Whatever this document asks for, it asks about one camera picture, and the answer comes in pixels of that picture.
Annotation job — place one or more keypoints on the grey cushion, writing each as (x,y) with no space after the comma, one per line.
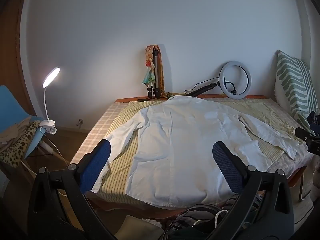
(140,228)

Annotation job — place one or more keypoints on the white long-sleeved shirt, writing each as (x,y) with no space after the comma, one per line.
(175,142)

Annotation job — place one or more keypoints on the beige cloth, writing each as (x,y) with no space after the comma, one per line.
(10,132)

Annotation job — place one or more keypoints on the brown wooden door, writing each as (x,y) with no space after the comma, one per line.
(12,55)

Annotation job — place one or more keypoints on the dark blue cloth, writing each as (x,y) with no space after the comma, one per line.
(313,120)

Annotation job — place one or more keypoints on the white clip desk lamp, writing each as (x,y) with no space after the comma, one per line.
(51,76)

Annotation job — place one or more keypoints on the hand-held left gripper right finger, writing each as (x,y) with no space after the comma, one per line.
(226,165)

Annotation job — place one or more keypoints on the blue chair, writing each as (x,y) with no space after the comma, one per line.
(10,107)

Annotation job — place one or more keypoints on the wall plug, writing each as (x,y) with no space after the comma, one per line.
(80,122)

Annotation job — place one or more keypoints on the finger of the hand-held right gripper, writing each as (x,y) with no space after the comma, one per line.
(306,133)
(315,147)

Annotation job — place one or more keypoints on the colourful patterned scarf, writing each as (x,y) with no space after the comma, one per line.
(150,75)

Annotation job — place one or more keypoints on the green striped pillow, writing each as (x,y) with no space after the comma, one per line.
(290,85)

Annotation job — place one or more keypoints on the yellow striped cloth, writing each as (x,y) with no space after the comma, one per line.
(117,177)

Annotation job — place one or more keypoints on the metal chair frame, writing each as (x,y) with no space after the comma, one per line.
(301,187)

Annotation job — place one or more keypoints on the leopard print cloth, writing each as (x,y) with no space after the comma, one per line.
(22,140)

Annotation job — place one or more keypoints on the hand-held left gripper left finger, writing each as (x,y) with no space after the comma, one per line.
(96,165)

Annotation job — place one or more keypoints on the orange wooden table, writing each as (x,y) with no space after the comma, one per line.
(225,96)

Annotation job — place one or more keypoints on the black striped bag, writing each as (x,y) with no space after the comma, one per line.
(195,220)

